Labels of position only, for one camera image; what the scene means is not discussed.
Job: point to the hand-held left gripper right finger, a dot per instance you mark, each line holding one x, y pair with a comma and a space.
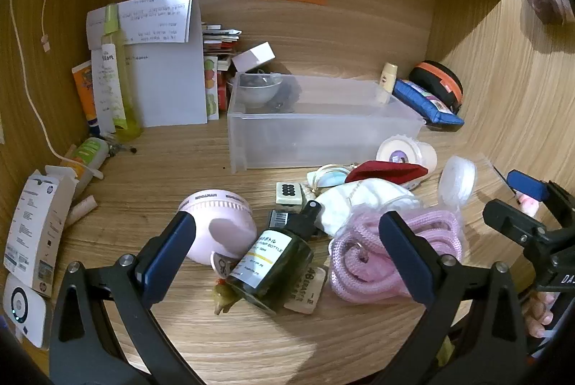
404, 255

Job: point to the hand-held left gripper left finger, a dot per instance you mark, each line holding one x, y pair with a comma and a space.
167, 257

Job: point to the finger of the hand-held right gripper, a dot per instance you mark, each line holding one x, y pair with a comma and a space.
512, 218
526, 186

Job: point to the white round lidded container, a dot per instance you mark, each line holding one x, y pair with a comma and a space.
458, 183

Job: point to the white face mask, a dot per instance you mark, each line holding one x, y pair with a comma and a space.
359, 201

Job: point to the red cloth pouch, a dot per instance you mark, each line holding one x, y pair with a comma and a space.
386, 171

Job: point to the clear jar with white lid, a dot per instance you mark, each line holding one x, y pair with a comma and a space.
404, 152

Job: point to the blue round compact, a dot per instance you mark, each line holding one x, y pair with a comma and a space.
330, 177

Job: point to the dark green spray bottle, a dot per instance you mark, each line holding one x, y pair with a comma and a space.
274, 264

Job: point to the clear plastic storage box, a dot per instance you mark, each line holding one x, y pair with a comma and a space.
314, 129

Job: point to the wooden desktop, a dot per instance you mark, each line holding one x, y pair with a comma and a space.
179, 169

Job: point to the person's right hand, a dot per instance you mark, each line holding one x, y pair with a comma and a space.
539, 315

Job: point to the small pink item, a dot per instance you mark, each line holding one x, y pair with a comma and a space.
528, 202

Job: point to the small yellow-green figure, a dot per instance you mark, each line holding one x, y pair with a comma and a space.
222, 299

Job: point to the white lip balm stick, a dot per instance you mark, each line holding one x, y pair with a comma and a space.
81, 210

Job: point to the white paper tag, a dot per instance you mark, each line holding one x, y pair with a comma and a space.
310, 293

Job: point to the bunch of keys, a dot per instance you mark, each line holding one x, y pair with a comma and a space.
117, 149

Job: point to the small black barcode packet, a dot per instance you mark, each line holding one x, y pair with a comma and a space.
280, 217

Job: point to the green and white tube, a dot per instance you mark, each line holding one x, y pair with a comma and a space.
90, 156

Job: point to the blue pencil case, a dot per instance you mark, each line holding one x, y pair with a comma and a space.
426, 103

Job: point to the small white dotted box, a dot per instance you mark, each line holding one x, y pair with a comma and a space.
289, 192

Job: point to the open white carton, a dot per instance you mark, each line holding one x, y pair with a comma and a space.
38, 228

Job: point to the black and orange pouch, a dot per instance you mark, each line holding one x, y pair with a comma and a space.
440, 82

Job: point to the white paper folder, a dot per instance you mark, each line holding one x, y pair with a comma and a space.
173, 84

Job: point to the small cream bottle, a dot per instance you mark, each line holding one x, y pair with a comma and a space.
388, 79

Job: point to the yellow-green spray bottle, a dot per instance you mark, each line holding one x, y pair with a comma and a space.
117, 88

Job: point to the white squeeze tube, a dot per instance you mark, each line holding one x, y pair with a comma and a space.
108, 88

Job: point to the orange carton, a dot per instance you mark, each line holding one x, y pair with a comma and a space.
85, 93

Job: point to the grey bowl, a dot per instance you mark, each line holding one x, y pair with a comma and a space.
259, 88

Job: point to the small white cardboard box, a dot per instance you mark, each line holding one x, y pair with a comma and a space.
253, 57

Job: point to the stack of books and cards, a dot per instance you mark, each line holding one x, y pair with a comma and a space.
219, 41

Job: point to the white printed receipt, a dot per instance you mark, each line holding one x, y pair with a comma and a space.
155, 19

